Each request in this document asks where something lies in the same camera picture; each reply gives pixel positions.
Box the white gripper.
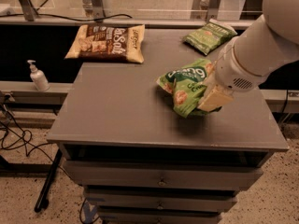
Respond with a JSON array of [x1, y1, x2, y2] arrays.
[[197, 37, 268, 112]]

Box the green dang rice chip bag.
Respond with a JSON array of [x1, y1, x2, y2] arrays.
[[156, 59, 213, 118]]

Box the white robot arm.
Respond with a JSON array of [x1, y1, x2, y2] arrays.
[[197, 0, 299, 112]]

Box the small green snack bag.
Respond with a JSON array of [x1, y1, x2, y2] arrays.
[[183, 19, 237, 55]]

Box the brown sea salt chip bag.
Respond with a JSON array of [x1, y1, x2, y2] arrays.
[[65, 24, 145, 63]]

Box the grey drawer cabinet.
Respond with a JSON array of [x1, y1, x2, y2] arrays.
[[48, 29, 288, 224]]

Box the black table leg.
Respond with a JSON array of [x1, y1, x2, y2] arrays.
[[34, 150, 62, 213]]

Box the white pump lotion bottle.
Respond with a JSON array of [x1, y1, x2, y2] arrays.
[[27, 60, 50, 91]]

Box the metal frame post right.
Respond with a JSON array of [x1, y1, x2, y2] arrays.
[[206, 0, 221, 21]]

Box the metal frame post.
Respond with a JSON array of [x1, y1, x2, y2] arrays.
[[206, 0, 221, 21], [18, 0, 36, 21], [91, 0, 105, 19]]

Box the metal frame post middle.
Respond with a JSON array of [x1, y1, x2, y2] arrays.
[[91, 0, 105, 19]]

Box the black cable on ledge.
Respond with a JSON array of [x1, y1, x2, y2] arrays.
[[0, 0, 134, 22]]

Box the metal frame post left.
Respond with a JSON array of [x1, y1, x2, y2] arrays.
[[18, 0, 36, 21]]

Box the black floor cables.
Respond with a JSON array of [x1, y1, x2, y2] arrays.
[[0, 91, 68, 175]]

